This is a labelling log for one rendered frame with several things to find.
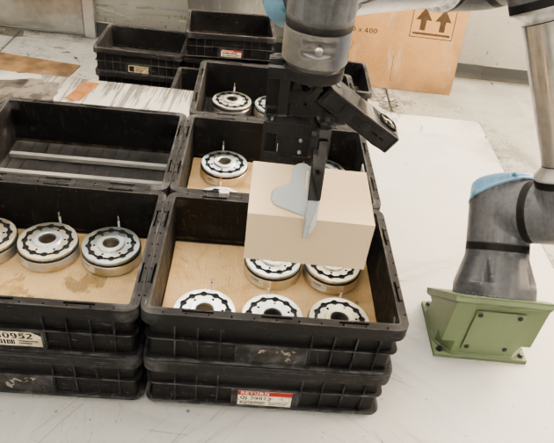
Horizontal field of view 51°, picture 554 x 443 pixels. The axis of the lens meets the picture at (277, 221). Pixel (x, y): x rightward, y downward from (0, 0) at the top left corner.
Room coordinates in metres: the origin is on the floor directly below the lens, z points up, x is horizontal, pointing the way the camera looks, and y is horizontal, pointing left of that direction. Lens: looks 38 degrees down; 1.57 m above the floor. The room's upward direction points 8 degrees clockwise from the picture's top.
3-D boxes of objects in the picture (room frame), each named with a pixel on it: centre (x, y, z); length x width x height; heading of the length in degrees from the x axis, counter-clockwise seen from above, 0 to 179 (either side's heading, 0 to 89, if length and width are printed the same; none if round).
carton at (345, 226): (0.64, -0.04, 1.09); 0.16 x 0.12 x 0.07; 93
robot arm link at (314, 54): (0.63, -0.02, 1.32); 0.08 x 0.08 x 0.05
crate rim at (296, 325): (0.73, -0.01, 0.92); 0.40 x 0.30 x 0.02; 95
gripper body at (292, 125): (0.63, -0.01, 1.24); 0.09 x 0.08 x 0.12; 93
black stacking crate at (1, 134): (0.99, 0.42, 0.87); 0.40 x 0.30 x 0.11; 95
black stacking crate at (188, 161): (1.03, 0.02, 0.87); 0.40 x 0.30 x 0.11; 95
